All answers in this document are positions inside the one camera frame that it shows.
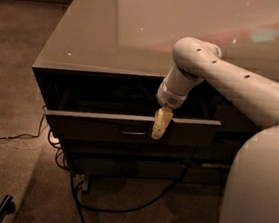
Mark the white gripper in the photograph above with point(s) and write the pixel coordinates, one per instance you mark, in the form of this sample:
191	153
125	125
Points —
169	98

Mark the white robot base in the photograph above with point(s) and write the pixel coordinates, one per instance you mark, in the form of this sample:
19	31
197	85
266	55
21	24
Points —
252	189

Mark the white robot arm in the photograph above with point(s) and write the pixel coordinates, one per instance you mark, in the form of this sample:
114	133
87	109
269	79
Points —
197	61

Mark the dark grey drawer cabinet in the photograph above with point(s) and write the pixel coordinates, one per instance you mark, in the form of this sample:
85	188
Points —
111	56

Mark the black object on floor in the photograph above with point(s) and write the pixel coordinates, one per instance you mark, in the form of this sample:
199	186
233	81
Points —
7	206

